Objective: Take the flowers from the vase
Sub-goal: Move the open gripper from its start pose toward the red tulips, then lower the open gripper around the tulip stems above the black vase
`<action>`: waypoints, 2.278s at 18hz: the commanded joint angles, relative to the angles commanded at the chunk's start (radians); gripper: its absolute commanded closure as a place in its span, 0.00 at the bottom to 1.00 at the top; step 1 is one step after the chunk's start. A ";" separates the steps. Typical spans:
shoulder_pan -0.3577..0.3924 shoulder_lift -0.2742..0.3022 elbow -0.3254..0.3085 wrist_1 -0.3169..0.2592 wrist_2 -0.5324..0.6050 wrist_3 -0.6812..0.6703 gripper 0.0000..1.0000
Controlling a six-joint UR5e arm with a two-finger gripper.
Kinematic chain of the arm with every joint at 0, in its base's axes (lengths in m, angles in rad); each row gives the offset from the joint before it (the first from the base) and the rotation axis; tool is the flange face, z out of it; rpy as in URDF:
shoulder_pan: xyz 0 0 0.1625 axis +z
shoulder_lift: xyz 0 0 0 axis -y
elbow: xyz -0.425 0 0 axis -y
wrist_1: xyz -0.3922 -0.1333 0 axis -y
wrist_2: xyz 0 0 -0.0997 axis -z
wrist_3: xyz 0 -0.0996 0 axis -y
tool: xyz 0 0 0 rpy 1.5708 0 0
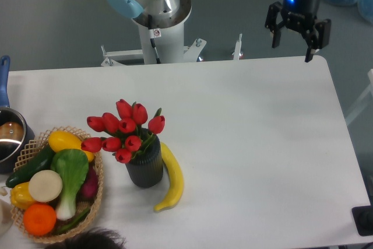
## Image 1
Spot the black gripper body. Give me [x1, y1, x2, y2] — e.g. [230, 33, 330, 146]
[281, 0, 325, 33]

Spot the yellow squash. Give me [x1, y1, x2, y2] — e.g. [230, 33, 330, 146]
[48, 130, 82, 153]

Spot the dark grey ribbed vase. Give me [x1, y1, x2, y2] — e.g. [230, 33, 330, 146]
[126, 128, 163, 188]

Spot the white metal base frame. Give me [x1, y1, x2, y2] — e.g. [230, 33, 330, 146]
[101, 33, 244, 66]

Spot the dark green cucumber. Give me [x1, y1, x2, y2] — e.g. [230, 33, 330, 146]
[5, 145, 55, 188]

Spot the black device at edge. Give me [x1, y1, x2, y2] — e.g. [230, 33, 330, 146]
[351, 205, 372, 236]

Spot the yellow bell pepper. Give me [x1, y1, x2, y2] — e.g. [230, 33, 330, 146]
[10, 182, 36, 210]

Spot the white plate at left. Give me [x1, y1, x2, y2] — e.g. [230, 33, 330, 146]
[0, 200, 13, 236]

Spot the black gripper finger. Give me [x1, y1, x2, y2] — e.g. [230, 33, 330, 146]
[305, 19, 332, 62]
[265, 2, 285, 48]

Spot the black haired head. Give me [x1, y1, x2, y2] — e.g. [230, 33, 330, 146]
[45, 228, 126, 249]

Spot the orange fruit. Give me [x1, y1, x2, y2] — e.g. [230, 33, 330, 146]
[23, 203, 57, 236]

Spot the green bok choy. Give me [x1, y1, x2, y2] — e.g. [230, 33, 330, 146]
[51, 149, 89, 220]

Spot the red tulip bouquet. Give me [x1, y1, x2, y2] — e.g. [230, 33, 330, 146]
[81, 99, 166, 164]

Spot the woven wicker basket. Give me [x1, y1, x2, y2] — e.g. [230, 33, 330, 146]
[11, 126, 104, 244]

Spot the green chili pepper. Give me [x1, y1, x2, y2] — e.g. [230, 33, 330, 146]
[54, 208, 90, 235]

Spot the garlic clove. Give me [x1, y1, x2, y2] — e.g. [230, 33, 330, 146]
[0, 187, 8, 197]

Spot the white frame at right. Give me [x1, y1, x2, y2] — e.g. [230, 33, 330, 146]
[345, 69, 372, 126]

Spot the purple sweet potato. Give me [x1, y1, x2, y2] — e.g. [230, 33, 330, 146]
[80, 166, 98, 199]

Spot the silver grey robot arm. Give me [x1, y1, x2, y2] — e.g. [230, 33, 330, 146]
[106, 0, 332, 64]

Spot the yellow banana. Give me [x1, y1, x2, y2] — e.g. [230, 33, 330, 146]
[153, 142, 184, 212]

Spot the blue handled saucepan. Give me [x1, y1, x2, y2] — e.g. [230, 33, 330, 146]
[1, 55, 34, 174]

